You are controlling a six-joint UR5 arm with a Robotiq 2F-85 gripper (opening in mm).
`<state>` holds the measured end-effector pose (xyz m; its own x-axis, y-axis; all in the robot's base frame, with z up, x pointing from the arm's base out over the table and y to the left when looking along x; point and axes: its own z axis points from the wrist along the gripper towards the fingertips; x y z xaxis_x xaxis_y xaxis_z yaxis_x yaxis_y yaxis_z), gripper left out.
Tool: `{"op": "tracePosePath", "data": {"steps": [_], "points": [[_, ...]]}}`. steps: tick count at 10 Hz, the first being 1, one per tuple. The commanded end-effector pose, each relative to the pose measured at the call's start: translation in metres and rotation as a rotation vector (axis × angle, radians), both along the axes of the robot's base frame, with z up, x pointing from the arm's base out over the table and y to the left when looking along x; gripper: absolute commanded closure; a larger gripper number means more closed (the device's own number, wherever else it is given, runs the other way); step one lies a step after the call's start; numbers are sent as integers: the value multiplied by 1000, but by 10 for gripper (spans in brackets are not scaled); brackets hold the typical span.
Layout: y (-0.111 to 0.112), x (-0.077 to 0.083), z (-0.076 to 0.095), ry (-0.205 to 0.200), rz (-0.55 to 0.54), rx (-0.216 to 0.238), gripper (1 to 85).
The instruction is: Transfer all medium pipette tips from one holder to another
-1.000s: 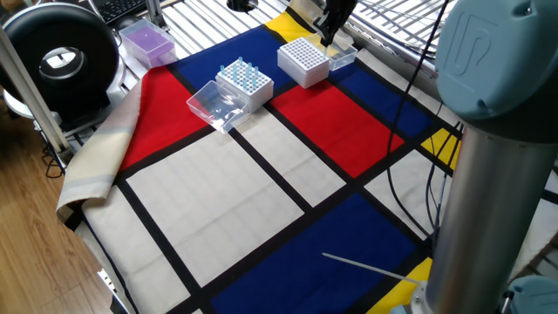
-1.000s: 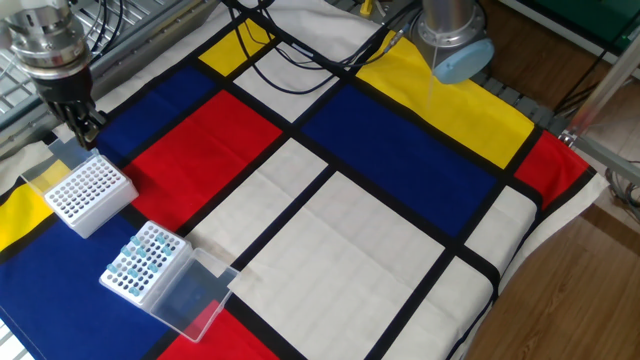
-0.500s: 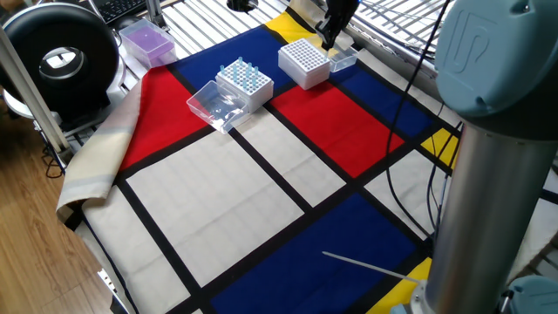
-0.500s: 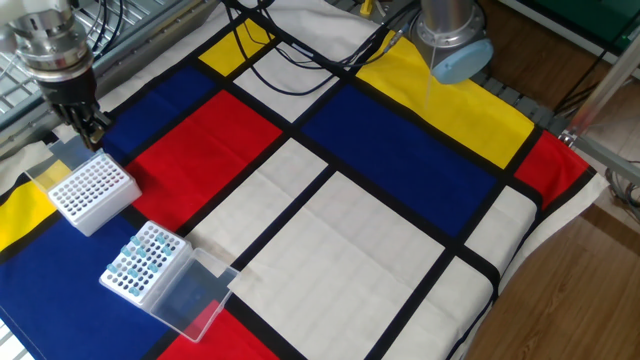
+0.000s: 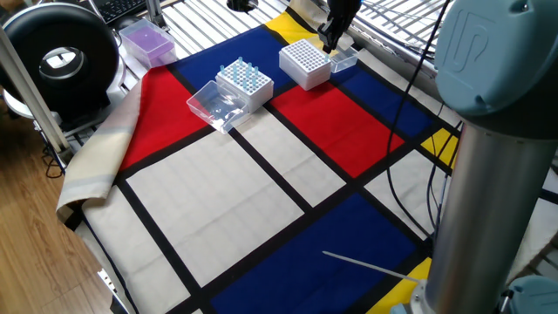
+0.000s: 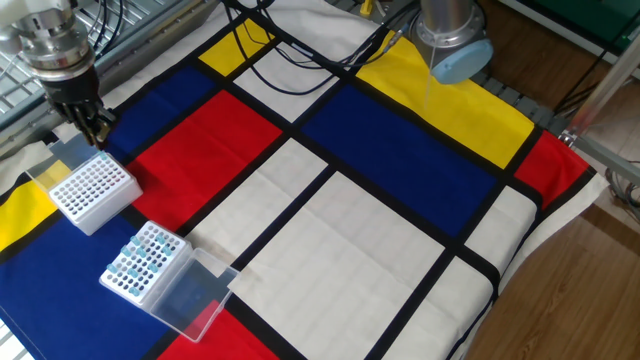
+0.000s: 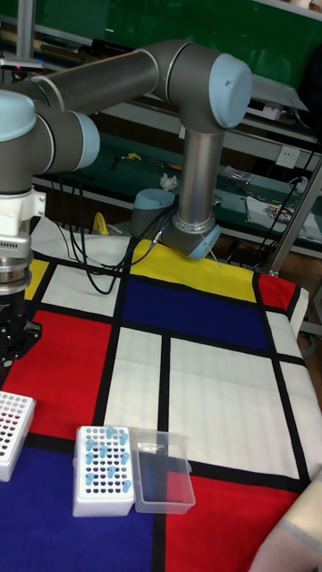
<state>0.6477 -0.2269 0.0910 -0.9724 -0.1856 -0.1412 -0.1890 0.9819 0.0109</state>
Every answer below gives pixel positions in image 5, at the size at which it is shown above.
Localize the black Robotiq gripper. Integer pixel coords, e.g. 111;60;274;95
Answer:
316;0;364;55

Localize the white pipette tip holder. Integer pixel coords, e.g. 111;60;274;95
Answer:
214;60;276;114
278;38;332;92

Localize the clear plastic holder lid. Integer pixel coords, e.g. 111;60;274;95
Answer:
186;79;253;136
324;43;360;74

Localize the clear box purple insert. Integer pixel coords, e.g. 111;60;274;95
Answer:
118;17;178;70

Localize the Mondrian pattern tablecloth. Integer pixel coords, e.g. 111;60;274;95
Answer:
76;0;558;314

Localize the black computer keyboard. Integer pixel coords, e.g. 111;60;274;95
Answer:
85;0;149;24

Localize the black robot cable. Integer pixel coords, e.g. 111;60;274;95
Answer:
426;130;461;235
385;0;453;239

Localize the aluminium frame post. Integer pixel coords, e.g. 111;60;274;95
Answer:
0;25;73;156
145;0;170;31

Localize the white cable tie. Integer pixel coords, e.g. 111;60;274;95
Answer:
321;249;423;283

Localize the black ring device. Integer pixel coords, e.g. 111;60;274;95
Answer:
0;2;121;121

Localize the white corner bracket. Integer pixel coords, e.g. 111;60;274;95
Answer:
96;268;119;302

